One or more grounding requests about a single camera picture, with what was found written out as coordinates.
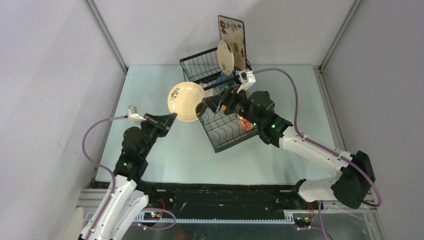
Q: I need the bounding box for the orange white patterned bowl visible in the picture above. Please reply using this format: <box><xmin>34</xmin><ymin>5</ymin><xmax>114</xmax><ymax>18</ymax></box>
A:
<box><xmin>237</xmin><ymin>115</ymin><xmax>254</xmax><ymax>132</ymax></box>

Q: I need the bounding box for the square floral ceramic plate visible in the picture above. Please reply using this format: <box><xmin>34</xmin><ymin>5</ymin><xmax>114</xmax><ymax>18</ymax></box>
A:
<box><xmin>217</xmin><ymin>15</ymin><xmax>248</xmax><ymax>71</ymax></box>

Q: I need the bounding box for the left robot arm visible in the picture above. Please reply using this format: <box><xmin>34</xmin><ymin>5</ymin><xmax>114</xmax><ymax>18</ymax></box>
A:
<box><xmin>78</xmin><ymin>111</ymin><xmax>178</xmax><ymax>240</ymax></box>

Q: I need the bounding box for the blue floral mug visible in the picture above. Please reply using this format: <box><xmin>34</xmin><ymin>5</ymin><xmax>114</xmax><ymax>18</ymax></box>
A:
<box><xmin>212</xmin><ymin>75</ymin><xmax>230</xmax><ymax>89</ymax></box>

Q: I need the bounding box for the grey slotted cable duct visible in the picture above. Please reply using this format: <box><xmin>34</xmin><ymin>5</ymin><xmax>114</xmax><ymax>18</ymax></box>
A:
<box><xmin>133</xmin><ymin>211</ymin><xmax>295</xmax><ymax>224</ymax></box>

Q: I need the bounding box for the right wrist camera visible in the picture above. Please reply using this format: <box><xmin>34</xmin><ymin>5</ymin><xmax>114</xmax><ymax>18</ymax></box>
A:
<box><xmin>236</xmin><ymin>69</ymin><xmax>256</xmax><ymax>94</ymax></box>

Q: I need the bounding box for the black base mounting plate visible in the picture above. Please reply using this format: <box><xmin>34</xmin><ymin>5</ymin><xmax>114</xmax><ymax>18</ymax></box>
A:
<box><xmin>137</xmin><ymin>181</ymin><xmax>317</xmax><ymax>220</ymax></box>

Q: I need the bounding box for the black wire dish rack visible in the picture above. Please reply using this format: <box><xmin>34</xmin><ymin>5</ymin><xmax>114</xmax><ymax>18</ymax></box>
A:
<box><xmin>179</xmin><ymin>47</ymin><xmax>257</xmax><ymax>153</ymax></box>

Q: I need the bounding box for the round cream plate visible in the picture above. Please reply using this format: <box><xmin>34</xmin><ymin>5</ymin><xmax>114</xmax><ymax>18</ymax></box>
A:
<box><xmin>216</xmin><ymin>39</ymin><xmax>235</xmax><ymax>76</ymax></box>
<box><xmin>167</xmin><ymin>81</ymin><xmax>206</xmax><ymax>122</ymax></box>

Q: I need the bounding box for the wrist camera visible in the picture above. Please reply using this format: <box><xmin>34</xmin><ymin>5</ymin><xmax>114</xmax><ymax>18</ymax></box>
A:
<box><xmin>126</xmin><ymin>105</ymin><xmax>146</xmax><ymax>126</ymax></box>
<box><xmin>236</xmin><ymin>69</ymin><xmax>256</xmax><ymax>94</ymax></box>

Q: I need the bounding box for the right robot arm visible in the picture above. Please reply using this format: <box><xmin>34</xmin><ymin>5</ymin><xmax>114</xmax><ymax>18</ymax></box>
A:
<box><xmin>195</xmin><ymin>87</ymin><xmax>375</xmax><ymax>209</ymax></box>

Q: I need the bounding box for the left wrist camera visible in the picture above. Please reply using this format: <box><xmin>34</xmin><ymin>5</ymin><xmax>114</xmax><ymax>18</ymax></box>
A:
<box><xmin>126</xmin><ymin>105</ymin><xmax>146</xmax><ymax>126</ymax></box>

